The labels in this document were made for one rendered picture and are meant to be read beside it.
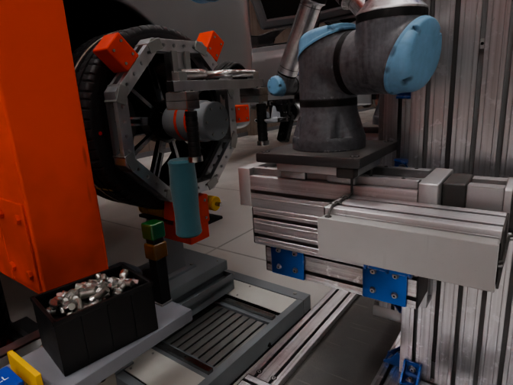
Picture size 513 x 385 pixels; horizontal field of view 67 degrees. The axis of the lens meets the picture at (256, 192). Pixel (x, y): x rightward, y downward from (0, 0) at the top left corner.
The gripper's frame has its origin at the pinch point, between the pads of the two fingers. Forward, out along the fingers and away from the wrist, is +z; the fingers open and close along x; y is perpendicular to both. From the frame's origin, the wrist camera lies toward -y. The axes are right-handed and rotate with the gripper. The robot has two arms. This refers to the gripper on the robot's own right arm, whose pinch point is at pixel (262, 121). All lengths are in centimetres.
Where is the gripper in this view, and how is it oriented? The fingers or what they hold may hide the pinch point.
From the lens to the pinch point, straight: 140.6
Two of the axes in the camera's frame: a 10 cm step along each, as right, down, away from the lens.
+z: -6.0, 2.4, -7.7
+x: 8.0, 1.0, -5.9
